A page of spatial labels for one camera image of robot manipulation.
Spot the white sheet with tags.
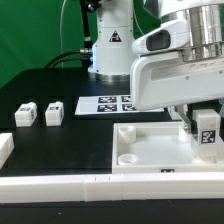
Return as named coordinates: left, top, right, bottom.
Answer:
left=74, top=95, right=165, bottom=116

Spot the white thin cable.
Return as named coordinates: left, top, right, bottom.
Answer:
left=59, top=0, right=68, bottom=56

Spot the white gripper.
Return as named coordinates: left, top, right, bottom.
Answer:
left=130, top=51, right=224, bottom=134

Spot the white square tabletop tray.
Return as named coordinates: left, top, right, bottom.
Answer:
left=112, top=122, right=224, bottom=174

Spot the black cable bundle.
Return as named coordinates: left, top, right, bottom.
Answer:
left=44, top=48, right=93, bottom=69

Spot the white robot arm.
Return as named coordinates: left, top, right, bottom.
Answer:
left=130, top=0, right=224, bottom=131

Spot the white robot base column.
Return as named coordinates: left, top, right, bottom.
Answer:
left=88, top=0, right=136, bottom=82

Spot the white left fence piece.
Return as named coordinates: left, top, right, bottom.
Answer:
left=0, top=133, right=14, bottom=169

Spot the white front fence bar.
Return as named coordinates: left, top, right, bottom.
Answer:
left=0, top=172, right=224, bottom=203

